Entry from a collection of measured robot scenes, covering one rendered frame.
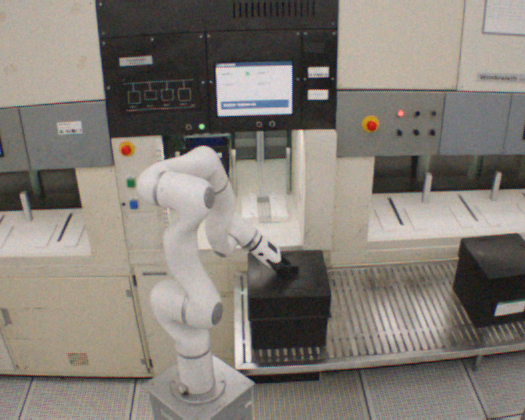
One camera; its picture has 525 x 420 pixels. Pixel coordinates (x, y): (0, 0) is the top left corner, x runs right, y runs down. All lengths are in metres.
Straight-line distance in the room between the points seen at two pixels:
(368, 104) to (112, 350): 1.71
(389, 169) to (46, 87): 1.67
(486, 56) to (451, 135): 0.36
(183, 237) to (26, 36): 1.07
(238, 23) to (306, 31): 0.25
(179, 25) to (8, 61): 0.68
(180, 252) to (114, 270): 1.03
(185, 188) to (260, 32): 0.81
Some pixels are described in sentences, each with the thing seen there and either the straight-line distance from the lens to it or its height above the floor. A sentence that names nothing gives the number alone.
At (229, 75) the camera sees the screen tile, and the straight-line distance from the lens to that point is 2.12.
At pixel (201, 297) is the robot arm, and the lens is 1.65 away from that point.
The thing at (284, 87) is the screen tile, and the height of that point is 1.58.
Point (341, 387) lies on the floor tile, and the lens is 3.01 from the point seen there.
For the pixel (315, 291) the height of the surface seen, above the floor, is 1.01.
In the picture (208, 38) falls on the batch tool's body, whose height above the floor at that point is 1.78.
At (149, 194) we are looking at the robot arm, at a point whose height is 1.52.
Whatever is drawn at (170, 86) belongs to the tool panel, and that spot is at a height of 1.60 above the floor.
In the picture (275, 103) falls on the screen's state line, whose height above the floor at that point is 1.51.
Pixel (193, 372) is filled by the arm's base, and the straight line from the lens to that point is 1.87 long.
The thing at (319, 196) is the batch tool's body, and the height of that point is 1.13.
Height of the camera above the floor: 2.22
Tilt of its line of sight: 30 degrees down
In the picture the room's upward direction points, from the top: 1 degrees counter-clockwise
